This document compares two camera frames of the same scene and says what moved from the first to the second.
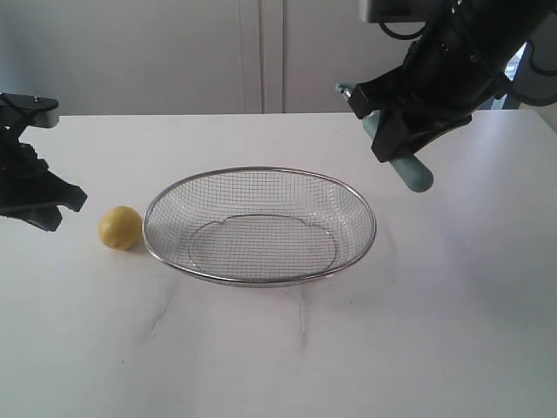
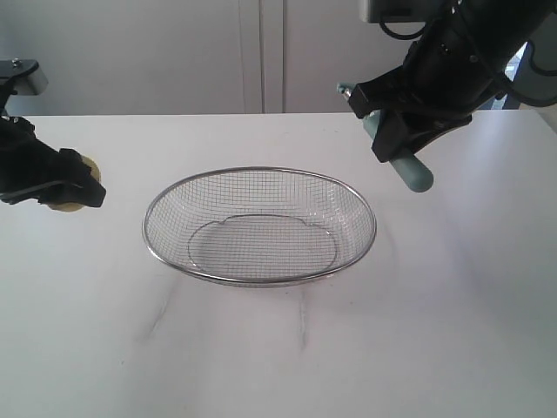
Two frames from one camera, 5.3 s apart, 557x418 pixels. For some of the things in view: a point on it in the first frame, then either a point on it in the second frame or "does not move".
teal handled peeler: (413, 171) does not move
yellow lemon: (120, 227) to (70, 206)
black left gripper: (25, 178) to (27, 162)
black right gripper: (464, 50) does not move
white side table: (547, 112) does not move
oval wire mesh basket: (260, 226) does not move
